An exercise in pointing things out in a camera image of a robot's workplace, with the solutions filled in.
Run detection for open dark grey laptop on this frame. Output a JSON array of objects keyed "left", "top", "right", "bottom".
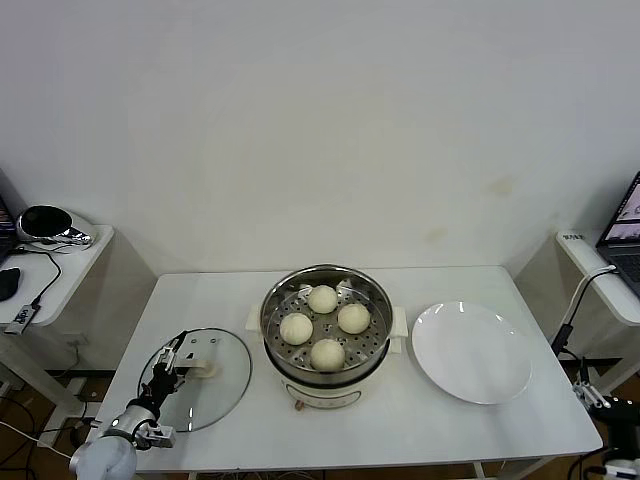
[{"left": 595, "top": 170, "right": 640, "bottom": 289}]

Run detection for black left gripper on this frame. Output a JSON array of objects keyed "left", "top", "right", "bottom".
[{"left": 138, "top": 330, "right": 199, "bottom": 407}]

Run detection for white floor cable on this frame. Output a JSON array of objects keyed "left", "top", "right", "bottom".
[{"left": 0, "top": 419, "right": 81, "bottom": 460}]

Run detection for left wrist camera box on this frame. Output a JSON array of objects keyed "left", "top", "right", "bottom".
[{"left": 134, "top": 422, "right": 177, "bottom": 450}]

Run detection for perforated steel steamer basket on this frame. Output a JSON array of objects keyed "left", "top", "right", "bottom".
[{"left": 244, "top": 263, "right": 409, "bottom": 380}]

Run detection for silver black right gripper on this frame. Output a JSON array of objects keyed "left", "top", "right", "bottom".
[{"left": 572, "top": 355, "right": 640, "bottom": 451}]

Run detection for black cable on side table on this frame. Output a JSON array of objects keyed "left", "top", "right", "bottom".
[{"left": 9, "top": 239, "right": 64, "bottom": 307}]

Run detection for black power adapter cable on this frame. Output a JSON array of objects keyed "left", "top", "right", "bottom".
[{"left": 549, "top": 266, "right": 619, "bottom": 361}]

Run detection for white steamed baozi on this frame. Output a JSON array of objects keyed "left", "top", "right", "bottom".
[
  {"left": 309, "top": 338, "right": 346, "bottom": 371},
  {"left": 337, "top": 303, "right": 372, "bottom": 335},
  {"left": 307, "top": 284, "right": 339, "bottom": 315},
  {"left": 279, "top": 313, "right": 315, "bottom": 346}
]

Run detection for black computer mouse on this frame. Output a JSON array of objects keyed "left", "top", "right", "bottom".
[{"left": 0, "top": 267, "right": 24, "bottom": 302}]

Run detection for glass lid with cream handle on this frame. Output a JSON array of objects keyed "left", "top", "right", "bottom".
[{"left": 138, "top": 327, "right": 254, "bottom": 434}]

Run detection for white round plate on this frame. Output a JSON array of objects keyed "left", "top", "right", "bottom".
[{"left": 411, "top": 299, "right": 533, "bottom": 405}]

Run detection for white side table with headset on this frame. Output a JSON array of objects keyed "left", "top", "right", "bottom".
[{"left": 0, "top": 223, "right": 160, "bottom": 448}]

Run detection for cream electric cooking pot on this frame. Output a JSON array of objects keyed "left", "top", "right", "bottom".
[{"left": 263, "top": 335, "right": 405, "bottom": 413}]

